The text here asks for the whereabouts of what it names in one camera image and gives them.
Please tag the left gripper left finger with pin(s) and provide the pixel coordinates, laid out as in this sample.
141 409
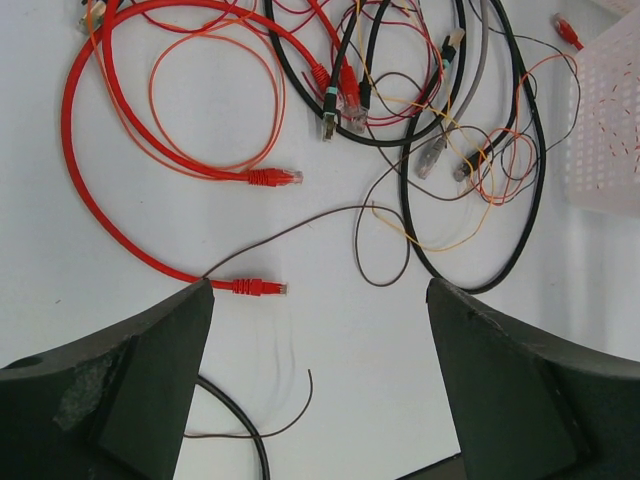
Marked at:
111 405

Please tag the near right white basket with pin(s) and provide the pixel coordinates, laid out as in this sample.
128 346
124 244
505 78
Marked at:
602 168

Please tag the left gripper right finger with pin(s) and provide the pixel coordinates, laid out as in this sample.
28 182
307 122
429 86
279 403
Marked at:
527 404

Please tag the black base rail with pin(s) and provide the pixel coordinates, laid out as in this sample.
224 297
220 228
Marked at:
451 468

